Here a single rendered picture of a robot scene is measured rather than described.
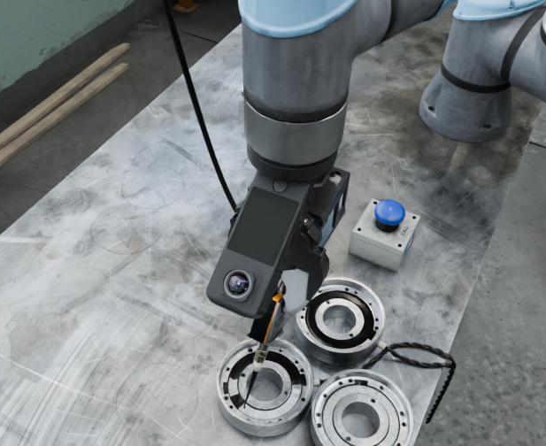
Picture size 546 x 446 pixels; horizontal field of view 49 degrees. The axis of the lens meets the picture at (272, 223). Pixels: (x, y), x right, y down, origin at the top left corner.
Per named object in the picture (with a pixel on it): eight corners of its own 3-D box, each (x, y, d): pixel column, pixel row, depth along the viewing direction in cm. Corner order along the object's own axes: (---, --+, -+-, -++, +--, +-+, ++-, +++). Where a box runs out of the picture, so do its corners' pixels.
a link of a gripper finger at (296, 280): (334, 288, 62) (334, 227, 55) (310, 332, 58) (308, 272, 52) (307, 279, 63) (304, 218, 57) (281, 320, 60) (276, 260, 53)
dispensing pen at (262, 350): (223, 408, 61) (270, 260, 56) (241, 391, 65) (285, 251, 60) (242, 418, 60) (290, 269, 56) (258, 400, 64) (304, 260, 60)
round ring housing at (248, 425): (220, 447, 63) (219, 431, 60) (214, 359, 70) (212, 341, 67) (319, 436, 64) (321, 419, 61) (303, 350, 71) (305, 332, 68)
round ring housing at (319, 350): (278, 343, 71) (279, 325, 68) (319, 283, 77) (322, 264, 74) (357, 386, 68) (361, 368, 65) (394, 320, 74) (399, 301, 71)
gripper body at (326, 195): (346, 219, 57) (363, 117, 48) (308, 282, 51) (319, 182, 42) (275, 191, 59) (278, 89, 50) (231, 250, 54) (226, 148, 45)
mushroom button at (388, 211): (393, 249, 78) (400, 223, 75) (365, 237, 80) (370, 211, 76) (403, 229, 81) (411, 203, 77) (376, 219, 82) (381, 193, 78)
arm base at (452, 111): (434, 80, 109) (447, 30, 102) (517, 104, 105) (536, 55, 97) (406, 124, 100) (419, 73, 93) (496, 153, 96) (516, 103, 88)
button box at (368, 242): (397, 272, 79) (403, 249, 75) (348, 252, 81) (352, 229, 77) (417, 233, 84) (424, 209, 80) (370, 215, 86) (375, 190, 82)
